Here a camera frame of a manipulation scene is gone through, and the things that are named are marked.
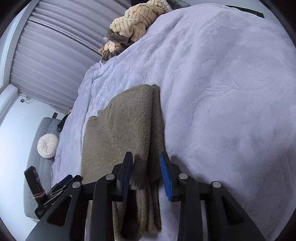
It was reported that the olive brown knit sweater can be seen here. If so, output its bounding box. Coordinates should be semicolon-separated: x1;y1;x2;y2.
81;84;167;240

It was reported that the white round pleated cushion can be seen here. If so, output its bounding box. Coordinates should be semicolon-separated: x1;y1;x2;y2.
37;134;59;159

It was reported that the lilac fleece blanket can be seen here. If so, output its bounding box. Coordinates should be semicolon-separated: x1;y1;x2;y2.
52;3;295;241

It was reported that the brown fleece garment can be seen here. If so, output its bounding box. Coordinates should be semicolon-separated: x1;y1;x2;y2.
105;31;130;45

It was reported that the black strap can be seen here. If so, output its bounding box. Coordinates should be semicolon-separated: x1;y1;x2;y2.
53;112;70;129

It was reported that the grey quilted headboard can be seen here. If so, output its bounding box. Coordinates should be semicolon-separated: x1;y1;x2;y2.
23;117;63;223

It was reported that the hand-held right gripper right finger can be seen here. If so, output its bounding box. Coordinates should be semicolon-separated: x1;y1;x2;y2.
159;151;266;241

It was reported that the cream striped fleece garment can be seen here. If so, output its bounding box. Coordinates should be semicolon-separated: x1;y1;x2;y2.
110;0;172;43

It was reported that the grey pleated curtain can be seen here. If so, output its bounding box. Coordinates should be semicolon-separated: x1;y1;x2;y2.
9;0;132;114

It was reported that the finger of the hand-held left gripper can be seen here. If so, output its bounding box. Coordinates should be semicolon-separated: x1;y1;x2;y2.
47;174;73;197
52;175;83;198

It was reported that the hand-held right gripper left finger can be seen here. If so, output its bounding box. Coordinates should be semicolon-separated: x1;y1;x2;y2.
25;152;134;241

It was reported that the small cream fleece garment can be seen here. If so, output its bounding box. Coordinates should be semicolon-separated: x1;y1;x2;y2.
98;42;123;56

